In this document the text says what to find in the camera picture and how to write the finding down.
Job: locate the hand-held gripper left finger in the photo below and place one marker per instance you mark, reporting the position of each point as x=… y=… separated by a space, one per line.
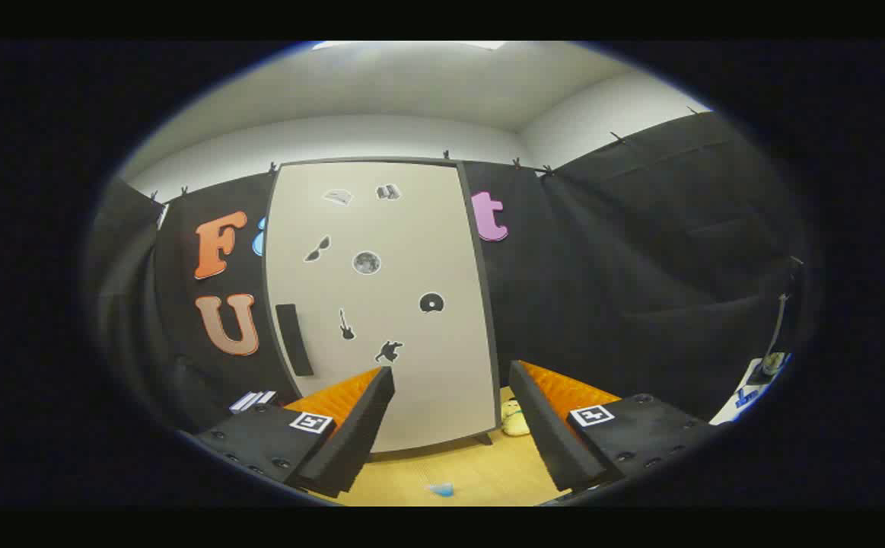
x=362 y=426

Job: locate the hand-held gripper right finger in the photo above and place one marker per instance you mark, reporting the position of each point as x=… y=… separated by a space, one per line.
x=545 y=434

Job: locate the white and blue tube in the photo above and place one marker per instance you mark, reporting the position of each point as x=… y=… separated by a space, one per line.
x=441 y=489

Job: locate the yellow plush toy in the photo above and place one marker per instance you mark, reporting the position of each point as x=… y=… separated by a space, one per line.
x=516 y=420

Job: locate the grey cabinet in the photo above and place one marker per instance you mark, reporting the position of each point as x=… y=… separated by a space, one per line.
x=492 y=327

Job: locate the blue and white book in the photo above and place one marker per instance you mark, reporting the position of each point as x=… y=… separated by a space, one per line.
x=243 y=403

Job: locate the white side table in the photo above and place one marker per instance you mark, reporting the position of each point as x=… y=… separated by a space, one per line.
x=725 y=415

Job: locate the blue plastic block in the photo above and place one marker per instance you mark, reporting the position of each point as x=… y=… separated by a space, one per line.
x=746 y=396

